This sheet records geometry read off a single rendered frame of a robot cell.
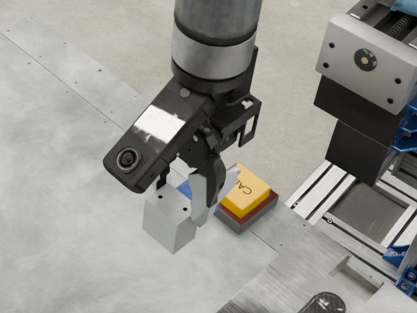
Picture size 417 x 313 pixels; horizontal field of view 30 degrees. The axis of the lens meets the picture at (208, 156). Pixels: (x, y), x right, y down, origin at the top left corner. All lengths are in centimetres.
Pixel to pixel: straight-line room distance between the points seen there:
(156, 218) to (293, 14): 201
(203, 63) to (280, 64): 189
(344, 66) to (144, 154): 46
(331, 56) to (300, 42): 158
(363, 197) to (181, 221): 115
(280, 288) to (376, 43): 36
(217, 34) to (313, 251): 35
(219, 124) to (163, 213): 14
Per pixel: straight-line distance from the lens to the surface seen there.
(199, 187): 80
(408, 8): 71
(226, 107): 77
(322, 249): 93
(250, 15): 67
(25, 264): 99
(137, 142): 72
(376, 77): 108
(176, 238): 85
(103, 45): 255
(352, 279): 95
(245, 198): 103
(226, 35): 67
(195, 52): 68
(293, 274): 90
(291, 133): 234
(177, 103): 72
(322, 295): 89
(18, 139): 113
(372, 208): 193
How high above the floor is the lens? 161
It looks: 46 degrees down
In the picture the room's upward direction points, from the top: 10 degrees clockwise
